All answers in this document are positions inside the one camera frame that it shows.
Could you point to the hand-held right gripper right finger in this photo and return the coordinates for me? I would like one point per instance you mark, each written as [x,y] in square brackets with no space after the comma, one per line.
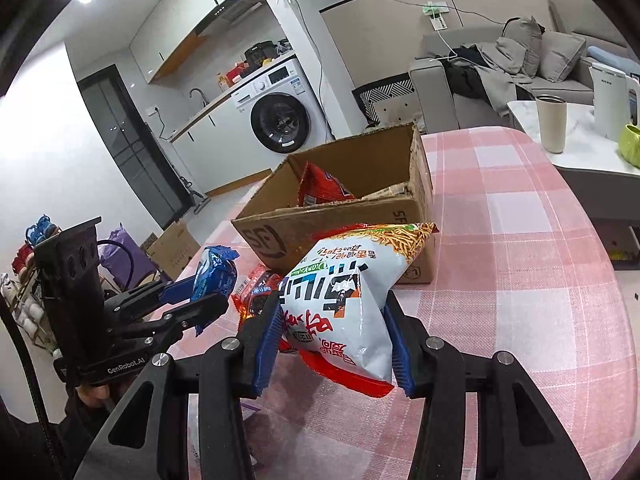
[400,360]

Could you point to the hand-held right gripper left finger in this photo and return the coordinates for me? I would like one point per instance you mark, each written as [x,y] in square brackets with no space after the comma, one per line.
[265,350]

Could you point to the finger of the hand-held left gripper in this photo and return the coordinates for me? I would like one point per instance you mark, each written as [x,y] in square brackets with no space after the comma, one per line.
[175,291]
[200,310]

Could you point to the blue cookie packet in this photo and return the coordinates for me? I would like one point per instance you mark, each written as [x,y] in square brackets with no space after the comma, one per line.
[215,275]

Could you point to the red cookie packet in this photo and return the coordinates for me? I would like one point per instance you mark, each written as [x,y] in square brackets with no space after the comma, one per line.
[255,290]
[320,185]

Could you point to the white noodle snack bag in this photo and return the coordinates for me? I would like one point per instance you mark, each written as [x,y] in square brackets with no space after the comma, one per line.
[350,310]

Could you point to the brown cardboard box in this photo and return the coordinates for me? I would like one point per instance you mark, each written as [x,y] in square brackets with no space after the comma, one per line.
[320,210]

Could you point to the person's left hand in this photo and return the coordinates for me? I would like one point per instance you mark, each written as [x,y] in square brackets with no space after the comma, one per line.
[97,395]

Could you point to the cardboard box with print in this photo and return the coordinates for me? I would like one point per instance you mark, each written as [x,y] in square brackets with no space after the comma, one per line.
[172,252]

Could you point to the shoe rack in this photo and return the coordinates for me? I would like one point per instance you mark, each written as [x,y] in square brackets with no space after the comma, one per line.
[20,290]

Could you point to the purple bag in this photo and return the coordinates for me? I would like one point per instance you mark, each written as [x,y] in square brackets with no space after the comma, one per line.
[125,260]

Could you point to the pink checked tablecloth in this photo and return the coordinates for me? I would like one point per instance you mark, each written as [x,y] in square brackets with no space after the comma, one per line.
[500,260]

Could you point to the white counter cabinet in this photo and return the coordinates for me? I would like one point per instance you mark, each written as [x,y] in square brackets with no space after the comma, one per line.
[215,155]

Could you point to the dark glass door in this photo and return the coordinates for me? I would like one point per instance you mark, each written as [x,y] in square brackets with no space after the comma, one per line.
[135,155]

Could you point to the metal faucet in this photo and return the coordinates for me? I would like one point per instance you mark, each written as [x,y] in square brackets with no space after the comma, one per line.
[199,95]

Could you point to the white washing machine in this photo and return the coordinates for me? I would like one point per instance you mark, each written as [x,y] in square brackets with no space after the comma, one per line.
[280,120]

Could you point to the yellow bottle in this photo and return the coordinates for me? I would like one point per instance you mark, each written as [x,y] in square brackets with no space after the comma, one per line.
[221,84]

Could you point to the red box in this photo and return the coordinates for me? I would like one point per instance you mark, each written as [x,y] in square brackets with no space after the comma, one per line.
[236,72]

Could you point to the patterned fabric box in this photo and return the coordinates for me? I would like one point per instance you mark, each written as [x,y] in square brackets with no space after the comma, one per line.
[385,102]

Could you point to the white upper cabinet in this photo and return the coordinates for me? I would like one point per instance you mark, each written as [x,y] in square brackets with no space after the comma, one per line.
[170,25]

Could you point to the grey bag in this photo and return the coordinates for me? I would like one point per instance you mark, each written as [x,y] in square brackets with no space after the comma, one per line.
[286,46]

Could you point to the grey sofa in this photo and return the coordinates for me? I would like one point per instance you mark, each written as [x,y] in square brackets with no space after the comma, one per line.
[435,90]

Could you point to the beige tumbler cup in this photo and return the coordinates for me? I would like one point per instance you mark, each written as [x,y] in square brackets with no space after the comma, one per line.
[551,125]

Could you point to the white side table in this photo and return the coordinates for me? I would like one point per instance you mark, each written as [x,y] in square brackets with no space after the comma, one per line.
[585,145]

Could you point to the black range hood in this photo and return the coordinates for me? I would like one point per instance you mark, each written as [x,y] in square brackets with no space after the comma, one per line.
[230,10]

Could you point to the dark clothes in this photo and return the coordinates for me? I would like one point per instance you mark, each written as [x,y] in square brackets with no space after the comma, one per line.
[465,75]

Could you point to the grey jacket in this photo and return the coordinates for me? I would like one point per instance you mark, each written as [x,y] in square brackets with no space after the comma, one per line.
[500,80]

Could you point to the green cup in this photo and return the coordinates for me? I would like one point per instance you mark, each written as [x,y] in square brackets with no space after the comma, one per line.
[631,147]

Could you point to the white electric kettle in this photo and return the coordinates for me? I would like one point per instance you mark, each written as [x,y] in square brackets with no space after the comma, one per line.
[610,105]

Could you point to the grey pillow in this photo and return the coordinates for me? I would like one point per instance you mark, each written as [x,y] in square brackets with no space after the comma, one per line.
[562,57]
[522,45]

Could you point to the white wall power strip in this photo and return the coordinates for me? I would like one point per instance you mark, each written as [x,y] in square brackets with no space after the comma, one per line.
[436,16]

